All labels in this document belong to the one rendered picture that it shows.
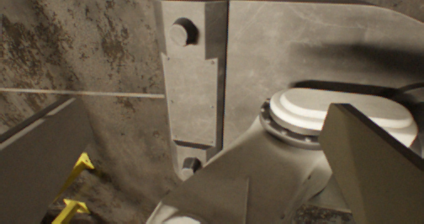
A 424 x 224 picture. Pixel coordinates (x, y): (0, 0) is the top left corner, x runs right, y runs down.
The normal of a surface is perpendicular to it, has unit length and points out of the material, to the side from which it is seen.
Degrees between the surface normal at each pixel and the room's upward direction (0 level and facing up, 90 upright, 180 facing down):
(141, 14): 0
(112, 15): 0
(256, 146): 90
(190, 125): 0
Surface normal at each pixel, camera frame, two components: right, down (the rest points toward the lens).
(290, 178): 0.01, -0.85
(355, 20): -0.22, 0.51
